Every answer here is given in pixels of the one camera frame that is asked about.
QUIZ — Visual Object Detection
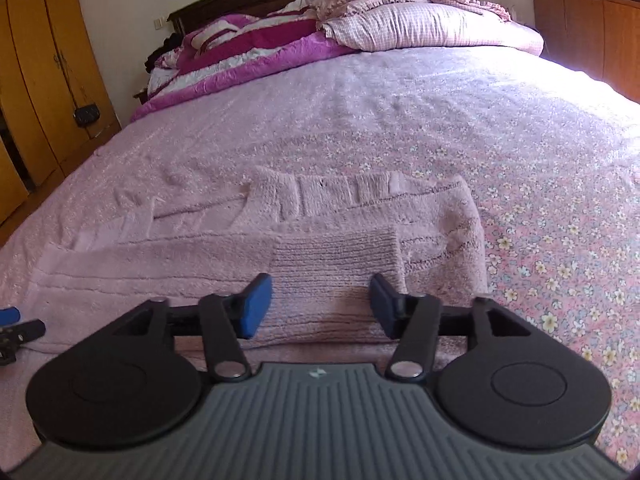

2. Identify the small black handbag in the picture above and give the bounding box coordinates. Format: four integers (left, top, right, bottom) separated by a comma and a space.
54, 50, 101, 128

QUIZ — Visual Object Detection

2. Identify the pink knitted cardigan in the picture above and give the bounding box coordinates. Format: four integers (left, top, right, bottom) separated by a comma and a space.
22, 165, 490, 376

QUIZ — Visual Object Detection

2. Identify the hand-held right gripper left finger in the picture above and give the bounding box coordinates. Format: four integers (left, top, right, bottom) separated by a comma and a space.
112, 274, 273, 382

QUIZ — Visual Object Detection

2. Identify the wooden wardrobe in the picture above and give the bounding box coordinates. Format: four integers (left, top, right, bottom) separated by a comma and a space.
0, 0, 121, 226

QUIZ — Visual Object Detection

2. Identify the dark clothes pile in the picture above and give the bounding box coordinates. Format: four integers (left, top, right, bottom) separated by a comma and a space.
144, 32, 181, 73

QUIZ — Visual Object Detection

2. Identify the pink floral bedsheet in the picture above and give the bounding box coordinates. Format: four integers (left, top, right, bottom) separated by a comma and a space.
0, 42, 640, 466

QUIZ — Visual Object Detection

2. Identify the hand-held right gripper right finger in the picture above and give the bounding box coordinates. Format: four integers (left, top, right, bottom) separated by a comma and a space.
369, 274, 533, 381

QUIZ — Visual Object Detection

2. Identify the pink checked pillow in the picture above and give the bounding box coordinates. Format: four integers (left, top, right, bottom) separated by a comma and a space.
270, 0, 545, 56

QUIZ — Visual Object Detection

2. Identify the wooden side cabinet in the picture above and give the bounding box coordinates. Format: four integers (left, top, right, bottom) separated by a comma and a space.
530, 0, 640, 103

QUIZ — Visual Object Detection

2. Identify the magenta and white quilt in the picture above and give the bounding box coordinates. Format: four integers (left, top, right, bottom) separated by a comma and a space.
130, 14, 361, 123

